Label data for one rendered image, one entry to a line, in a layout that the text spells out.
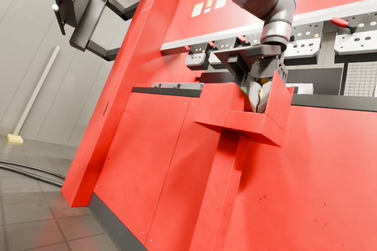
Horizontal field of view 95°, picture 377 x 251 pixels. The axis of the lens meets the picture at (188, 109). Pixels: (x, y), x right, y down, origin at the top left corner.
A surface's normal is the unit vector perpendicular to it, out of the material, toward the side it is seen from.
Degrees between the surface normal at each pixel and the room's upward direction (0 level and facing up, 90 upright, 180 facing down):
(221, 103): 90
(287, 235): 90
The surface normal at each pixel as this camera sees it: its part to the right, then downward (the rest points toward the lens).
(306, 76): -0.59, -0.33
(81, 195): 0.75, 0.11
